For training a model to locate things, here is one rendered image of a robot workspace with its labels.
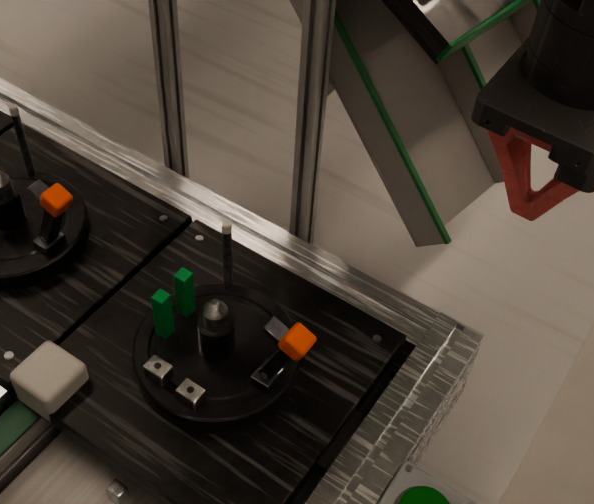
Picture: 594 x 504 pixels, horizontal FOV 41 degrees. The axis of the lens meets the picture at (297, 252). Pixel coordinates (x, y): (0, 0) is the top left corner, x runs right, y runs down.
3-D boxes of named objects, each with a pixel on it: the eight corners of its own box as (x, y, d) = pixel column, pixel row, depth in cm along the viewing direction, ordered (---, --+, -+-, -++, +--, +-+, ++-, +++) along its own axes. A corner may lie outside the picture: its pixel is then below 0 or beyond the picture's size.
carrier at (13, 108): (193, 229, 81) (186, 134, 72) (12, 397, 68) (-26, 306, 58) (23, 134, 89) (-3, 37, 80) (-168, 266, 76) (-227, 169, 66)
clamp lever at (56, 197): (64, 237, 73) (75, 196, 67) (48, 250, 72) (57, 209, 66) (35, 211, 74) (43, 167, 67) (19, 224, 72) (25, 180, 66)
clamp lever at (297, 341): (284, 370, 65) (319, 337, 59) (269, 388, 64) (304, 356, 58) (250, 341, 65) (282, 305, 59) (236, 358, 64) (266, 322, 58)
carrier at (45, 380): (404, 347, 73) (427, 257, 63) (246, 566, 59) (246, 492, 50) (195, 231, 81) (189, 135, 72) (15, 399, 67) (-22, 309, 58)
